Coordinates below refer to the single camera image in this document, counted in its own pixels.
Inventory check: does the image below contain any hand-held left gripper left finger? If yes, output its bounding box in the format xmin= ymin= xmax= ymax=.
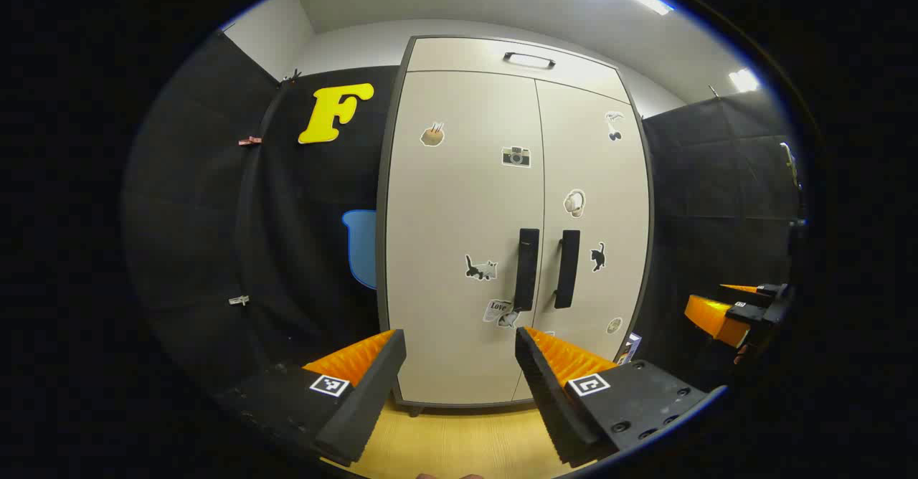
xmin=215 ymin=328 xmax=407 ymax=468

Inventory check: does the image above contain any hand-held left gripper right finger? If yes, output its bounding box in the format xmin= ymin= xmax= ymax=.
xmin=514 ymin=326 xmax=729 ymax=468

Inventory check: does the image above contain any beige double-door shoe cabinet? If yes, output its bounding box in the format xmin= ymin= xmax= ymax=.
xmin=376 ymin=34 xmax=655 ymax=417

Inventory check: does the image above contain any black door handle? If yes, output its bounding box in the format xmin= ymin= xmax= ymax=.
xmin=553 ymin=229 xmax=581 ymax=310
xmin=514 ymin=228 xmax=540 ymax=313

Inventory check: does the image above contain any beige cabinet door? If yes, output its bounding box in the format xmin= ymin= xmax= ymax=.
xmin=513 ymin=80 xmax=650 ymax=401
xmin=387 ymin=70 xmax=546 ymax=404

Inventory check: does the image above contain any beige cabinet flap panel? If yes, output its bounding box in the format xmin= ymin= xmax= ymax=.
xmin=406 ymin=37 xmax=630 ymax=104

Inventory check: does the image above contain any black backdrop cloth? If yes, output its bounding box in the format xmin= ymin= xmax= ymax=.
xmin=635 ymin=88 xmax=804 ymax=379
xmin=122 ymin=31 xmax=399 ymax=394

